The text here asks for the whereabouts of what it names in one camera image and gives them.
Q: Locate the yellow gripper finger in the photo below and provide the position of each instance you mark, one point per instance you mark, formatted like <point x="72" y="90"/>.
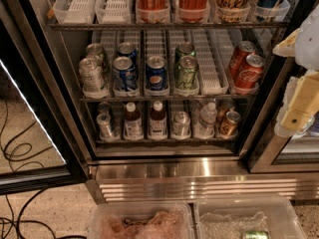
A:
<point x="286" y="48"/>
<point x="301" y="101"/>

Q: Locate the green can front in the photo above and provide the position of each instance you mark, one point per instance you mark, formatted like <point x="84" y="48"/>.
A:
<point x="185" y="73"/>

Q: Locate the green can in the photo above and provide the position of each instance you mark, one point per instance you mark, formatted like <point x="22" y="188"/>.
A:
<point x="185" y="73"/>
<point x="255" y="234"/>
<point x="184" y="49"/>

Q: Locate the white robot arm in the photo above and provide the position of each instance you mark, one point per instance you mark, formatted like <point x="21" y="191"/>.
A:
<point x="306" y="56"/>

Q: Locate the red Coke can rear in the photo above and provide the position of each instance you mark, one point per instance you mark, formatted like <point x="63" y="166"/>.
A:
<point x="241" y="51"/>

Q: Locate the red Coke can front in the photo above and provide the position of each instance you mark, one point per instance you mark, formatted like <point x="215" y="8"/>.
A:
<point x="249" y="71"/>

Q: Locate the empty white tray middle shelf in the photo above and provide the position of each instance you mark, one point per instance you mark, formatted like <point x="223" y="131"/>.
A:
<point x="212" y="80"/>

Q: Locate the gold can bottom rear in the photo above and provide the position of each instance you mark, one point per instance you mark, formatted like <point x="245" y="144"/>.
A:
<point x="224" y="106"/>

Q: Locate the gold can bottom front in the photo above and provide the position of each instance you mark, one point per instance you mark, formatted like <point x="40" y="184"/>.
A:
<point x="229" y="123"/>

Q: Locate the green can rear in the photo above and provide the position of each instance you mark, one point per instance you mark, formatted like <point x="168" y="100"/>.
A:
<point x="184" y="49"/>

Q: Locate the steel fridge cabinet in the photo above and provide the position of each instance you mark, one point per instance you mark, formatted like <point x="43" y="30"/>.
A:
<point x="252" y="160"/>

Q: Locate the silver can bottom centre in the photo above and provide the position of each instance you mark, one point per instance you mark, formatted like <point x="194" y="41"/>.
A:
<point x="180" y="124"/>

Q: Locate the silver can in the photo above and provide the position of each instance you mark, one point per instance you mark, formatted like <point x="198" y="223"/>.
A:
<point x="104" y="108"/>
<point x="106" y="125"/>
<point x="180" y="124"/>

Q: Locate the blue Pepsi can centre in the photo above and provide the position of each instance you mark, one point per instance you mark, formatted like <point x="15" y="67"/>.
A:
<point x="156" y="73"/>

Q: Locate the blue pepsi can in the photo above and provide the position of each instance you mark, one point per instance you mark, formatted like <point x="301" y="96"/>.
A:
<point x="156" y="73"/>
<point x="125" y="74"/>
<point x="129" y="50"/>

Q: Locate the green can in bin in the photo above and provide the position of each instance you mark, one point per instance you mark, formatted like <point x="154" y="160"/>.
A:
<point x="255" y="234"/>

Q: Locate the blue Pepsi can rear left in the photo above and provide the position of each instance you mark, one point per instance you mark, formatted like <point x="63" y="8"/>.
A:
<point x="129" y="50"/>

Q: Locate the blue Pepsi can front left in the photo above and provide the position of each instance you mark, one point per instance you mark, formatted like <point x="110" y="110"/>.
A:
<point x="125" y="74"/>

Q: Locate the white Sprite can rear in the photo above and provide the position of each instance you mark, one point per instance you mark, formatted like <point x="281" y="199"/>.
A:
<point x="97" y="50"/>

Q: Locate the white sprite can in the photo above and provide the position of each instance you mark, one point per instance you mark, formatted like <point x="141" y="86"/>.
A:
<point x="97" y="50"/>
<point x="92" y="75"/>

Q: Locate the silver can bottom rear left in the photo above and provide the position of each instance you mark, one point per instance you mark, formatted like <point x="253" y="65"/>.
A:
<point x="104" y="108"/>

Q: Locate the silver can bottom front left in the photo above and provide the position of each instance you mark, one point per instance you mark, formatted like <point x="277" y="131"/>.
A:
<point x="106" y="125"/>

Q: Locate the white Sprite can front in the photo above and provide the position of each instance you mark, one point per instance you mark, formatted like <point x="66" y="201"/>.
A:
<point x="92" y="75"/>

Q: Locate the glass fridge door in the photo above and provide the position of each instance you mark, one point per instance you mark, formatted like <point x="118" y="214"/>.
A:
<point x="40" y="144"/>

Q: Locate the clear water bottle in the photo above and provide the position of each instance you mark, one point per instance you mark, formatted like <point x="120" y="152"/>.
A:
<point x="206" y="119"/>

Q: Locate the brown tea bottle right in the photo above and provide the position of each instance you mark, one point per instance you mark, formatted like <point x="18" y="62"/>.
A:
<point x="157" y="122"/>

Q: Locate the brown tea bottle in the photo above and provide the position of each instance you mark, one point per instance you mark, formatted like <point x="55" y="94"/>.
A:
<point x="157" y="122"/>
<point x="133" y="122"/>

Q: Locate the clear bin right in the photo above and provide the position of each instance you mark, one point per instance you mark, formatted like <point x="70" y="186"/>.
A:
<point x="227" y="217"/>

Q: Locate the clear bin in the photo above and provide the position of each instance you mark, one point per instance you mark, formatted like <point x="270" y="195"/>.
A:
<point x="142" y="220"/>
<point x="227" y="217"/>

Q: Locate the brown tea bottle left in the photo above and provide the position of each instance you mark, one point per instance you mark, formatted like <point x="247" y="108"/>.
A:
<point x="133" y="122"/>

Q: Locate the empty clear tray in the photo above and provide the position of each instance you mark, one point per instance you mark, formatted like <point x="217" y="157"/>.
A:
<point x="114" y="11"/>
<point x="74" y="11"/>

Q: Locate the clear bin left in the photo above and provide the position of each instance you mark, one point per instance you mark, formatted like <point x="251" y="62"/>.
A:
<point x="142" y="220"/>

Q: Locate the empty clear tray top left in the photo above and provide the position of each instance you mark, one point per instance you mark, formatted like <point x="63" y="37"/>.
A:
<point x="74" y="11"/>

